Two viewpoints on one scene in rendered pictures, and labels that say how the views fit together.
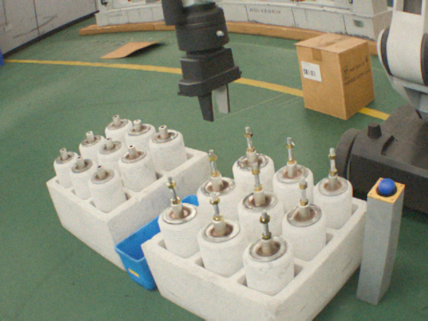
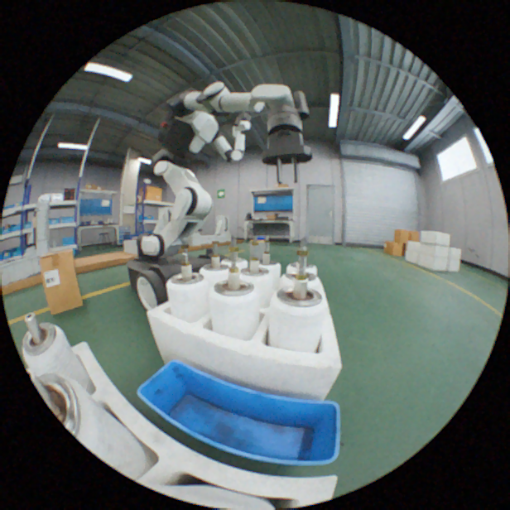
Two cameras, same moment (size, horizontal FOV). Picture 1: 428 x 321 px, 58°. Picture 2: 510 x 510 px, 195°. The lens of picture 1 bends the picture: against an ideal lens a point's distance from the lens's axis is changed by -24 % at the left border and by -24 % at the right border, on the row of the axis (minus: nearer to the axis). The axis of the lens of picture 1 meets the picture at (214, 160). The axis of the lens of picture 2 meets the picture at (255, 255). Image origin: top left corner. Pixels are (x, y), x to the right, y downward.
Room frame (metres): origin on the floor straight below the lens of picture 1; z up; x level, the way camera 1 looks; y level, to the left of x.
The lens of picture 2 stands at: (1.03, 0.24, 0.35)
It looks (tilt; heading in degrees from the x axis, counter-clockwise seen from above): 9 degrees down; 240
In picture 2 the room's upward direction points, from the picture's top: 1 degrees clockwise
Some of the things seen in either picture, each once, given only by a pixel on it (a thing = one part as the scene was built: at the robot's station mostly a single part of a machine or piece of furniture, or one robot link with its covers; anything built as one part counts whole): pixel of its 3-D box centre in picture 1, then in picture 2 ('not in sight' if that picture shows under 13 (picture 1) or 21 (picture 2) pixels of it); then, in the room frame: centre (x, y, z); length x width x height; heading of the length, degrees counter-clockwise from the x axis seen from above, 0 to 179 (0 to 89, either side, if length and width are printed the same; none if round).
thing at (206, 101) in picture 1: (204, 104); (296, 170); (0.78, 0.00, 0.51); 0.03 x 0.02 x 0.06; 39
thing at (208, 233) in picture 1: (221, 231); (300, 276); (0.78, 0.01, 0.25); 0.08 x 0.08 x 0.01
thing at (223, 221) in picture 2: not in sight; (205, 228); (0.33, -3.38, 0.45); 1.51 x 0.57 x 0.74; 39
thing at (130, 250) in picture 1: (170, 244); (233, 426); (1.02, 0.15, 0.06); 0.30 x 0.11 x 0.12; 132
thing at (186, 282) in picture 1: (266, 257); (253, 324); (0.85, -0.08, 0.09); 0.39 x 0.39 x 0.18; 41
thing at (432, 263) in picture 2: not in sight; (432, 262); (-1.90, 0.57, 0.09); 0.39 x 0.39 x 0.18; 43
